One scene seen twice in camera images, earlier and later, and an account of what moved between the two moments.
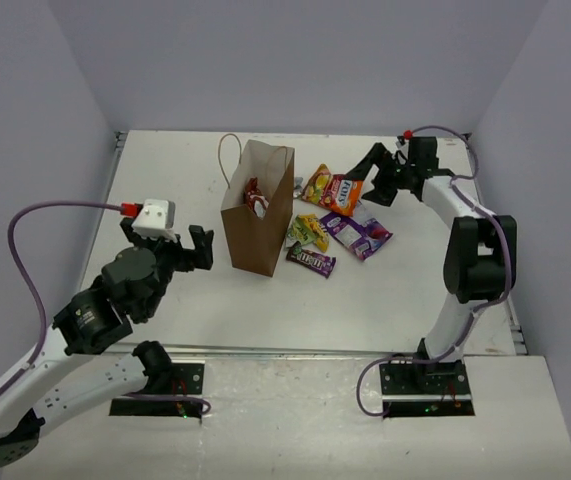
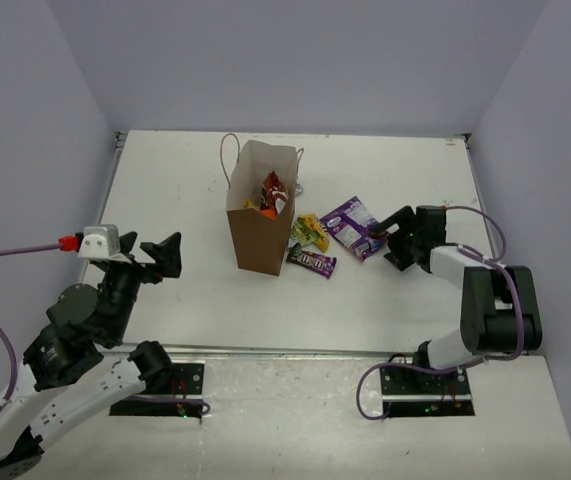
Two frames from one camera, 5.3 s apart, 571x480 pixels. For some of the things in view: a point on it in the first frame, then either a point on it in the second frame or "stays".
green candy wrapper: [299, 231] stays
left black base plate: [187, 377] stays
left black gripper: [166, 248] → [138, 265]
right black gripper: [376, 155] → [404, 218]
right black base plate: [425, 389] stays
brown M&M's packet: [320, 264] stays
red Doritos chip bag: [255, 198] → [274, 195]
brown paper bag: [258, 210] stays
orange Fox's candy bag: [337, 192] → [266, 211]
